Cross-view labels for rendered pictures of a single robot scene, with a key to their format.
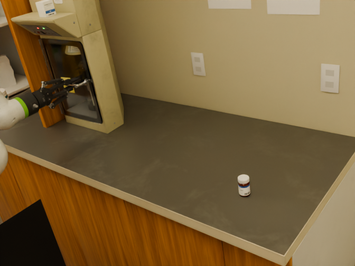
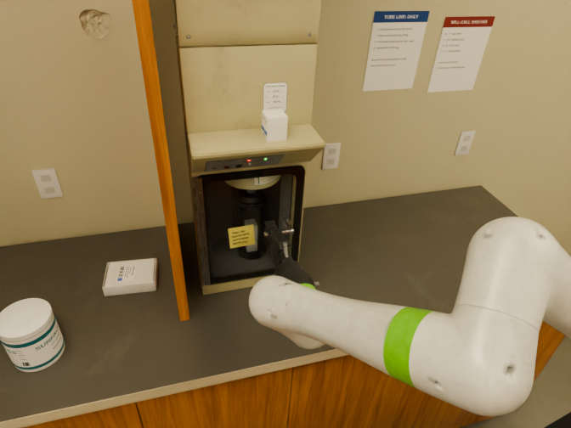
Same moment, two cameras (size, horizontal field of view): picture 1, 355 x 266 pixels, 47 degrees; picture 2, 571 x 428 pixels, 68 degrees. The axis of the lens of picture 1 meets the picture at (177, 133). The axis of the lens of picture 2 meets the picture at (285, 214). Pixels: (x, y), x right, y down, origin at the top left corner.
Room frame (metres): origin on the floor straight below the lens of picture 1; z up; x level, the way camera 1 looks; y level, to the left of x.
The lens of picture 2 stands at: (1.25, 1.27, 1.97)
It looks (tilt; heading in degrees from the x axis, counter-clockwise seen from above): 36 degrees down; 299
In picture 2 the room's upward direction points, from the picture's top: 3 degrees clockwise
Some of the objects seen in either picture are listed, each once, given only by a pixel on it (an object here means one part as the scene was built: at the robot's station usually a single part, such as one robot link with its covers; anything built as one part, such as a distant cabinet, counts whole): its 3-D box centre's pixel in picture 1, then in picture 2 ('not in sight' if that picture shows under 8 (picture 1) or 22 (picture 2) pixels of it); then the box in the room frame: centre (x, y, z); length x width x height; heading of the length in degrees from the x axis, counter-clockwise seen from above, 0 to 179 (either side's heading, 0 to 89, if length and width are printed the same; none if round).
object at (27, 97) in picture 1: (28, 104); (296, 288); (1.59, 0.59, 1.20); 0.12 x 0.06 x 0.09; 47
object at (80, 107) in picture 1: (71, 81); (251, 228); (1.82, 0.45, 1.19); 0.30 x 0.01 x 0.40; 47
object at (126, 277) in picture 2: not in sight; (131, 276); (2.17, 0.64, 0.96); 0.16 x 0.12 x 0.04; 43
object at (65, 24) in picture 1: (45, 27); (256, 156); (1.79, 0.48, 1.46); 0.32 x 0.11 x 0.10; 47
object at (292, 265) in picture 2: (42, 97); (286, 268); (1.65, 0.55, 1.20); 0.09 x 0.07 x 0.08; 137
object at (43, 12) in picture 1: (45, 8); (274, 125); (1.76, 0.45, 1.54); 0.05 x 0.05 x 0.06; 49
